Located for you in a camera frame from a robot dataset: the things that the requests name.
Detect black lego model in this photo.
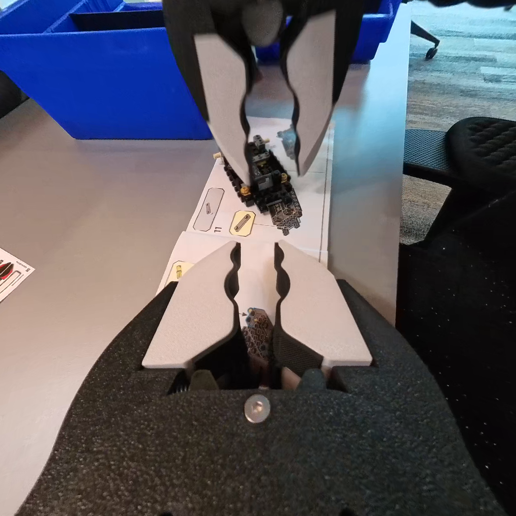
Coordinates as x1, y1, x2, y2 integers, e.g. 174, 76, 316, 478
221, 134, 304, 237

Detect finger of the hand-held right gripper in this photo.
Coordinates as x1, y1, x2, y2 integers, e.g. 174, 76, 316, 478
287, 10, 337, 177
193, 34, 253, 184

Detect lego instruction booklet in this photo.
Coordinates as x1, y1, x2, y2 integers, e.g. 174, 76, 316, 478
155, 116, 336, 297

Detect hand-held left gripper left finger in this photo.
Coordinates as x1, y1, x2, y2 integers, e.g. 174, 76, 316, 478
142, 241, 247, 370

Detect blue plastic bin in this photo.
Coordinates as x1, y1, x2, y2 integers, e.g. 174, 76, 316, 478
0, 0, 400, 140

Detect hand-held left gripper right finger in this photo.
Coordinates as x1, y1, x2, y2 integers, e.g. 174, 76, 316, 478
273, 241, 374, 369

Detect sticker sheet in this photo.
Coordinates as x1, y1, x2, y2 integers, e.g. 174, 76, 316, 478
0, 247, 36, 304

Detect black chair wheel base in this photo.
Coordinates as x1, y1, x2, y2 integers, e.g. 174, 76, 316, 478
410, 18, 441, 62

